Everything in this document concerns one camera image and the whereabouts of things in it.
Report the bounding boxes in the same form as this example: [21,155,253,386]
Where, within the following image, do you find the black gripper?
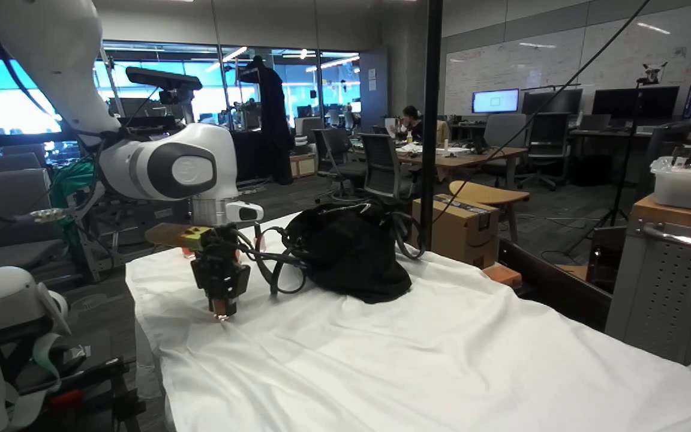
[193,225,249,299]

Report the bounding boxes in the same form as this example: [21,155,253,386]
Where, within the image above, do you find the red nail polish bottle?
[210,297,236,320]

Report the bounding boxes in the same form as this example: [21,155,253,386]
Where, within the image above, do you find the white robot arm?
[0,0,265,310]

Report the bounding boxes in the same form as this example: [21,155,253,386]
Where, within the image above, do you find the black handbag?
[255,202,424,305]

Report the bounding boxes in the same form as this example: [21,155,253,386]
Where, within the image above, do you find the black office chair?
[363,135,404,199]

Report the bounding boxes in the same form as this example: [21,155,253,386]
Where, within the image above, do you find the cardboard box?
[424,194,500,268]

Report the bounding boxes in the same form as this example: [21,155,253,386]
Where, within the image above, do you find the white tablecloth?
[126,247,691,432]

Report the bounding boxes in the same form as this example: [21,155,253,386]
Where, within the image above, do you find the wooden side table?
[448,179,531,239]

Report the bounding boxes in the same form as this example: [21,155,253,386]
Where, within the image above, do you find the black vertical pole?
[421,0,444,249]

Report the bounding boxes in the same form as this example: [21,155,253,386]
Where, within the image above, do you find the computer monitor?
[472,89,520,112]

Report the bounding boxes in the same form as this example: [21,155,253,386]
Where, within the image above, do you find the grey metal cabinet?
[606,196,691,363]

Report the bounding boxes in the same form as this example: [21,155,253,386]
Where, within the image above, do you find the white plastic container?
[651,155,691,209]

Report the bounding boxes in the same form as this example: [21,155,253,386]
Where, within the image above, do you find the black camera tripod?
[562,62,667,257]

